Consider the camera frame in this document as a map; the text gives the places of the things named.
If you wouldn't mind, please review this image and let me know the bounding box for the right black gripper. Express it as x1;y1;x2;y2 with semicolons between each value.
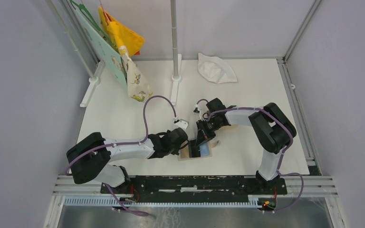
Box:
195;116;223;147

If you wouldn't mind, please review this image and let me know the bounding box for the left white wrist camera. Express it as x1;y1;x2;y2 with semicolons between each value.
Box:
174;119;189;130

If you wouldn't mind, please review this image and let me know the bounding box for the white crumpled cloth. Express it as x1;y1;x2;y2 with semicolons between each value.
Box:
197;53;238;84

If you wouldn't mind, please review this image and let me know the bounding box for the white pole base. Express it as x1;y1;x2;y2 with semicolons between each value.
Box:
170;54;182;106

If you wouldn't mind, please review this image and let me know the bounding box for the white printed hanging cloth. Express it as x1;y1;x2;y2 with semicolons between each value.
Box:
120;46;153;102

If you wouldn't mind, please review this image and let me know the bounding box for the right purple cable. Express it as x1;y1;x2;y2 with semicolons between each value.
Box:
196;98;305;213

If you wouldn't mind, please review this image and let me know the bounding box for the teal printed hanging cloth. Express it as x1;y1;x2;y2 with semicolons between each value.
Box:
70;0;127;88

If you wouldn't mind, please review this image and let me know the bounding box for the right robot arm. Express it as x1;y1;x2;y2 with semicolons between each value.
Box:
195;98;297;194

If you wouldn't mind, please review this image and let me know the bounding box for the beige card holder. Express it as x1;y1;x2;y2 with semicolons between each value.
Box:
178;140;219;161

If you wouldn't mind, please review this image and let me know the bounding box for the beige oval tray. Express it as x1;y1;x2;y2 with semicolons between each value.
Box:
202;111;235;130

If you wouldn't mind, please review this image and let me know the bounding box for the white left rack foot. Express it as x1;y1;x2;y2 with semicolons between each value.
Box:
79;60;106;108

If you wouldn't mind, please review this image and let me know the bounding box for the grey vertical pole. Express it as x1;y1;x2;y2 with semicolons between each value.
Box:
170;0;179;81

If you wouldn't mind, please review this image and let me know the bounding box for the yellow hanging cloth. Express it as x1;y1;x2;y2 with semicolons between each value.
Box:
98;6;145;57

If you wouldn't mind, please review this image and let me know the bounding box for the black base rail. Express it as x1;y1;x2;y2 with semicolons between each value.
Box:
100;175;288;203

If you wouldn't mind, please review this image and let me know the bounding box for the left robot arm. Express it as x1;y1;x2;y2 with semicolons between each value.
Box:
66;128;188;194

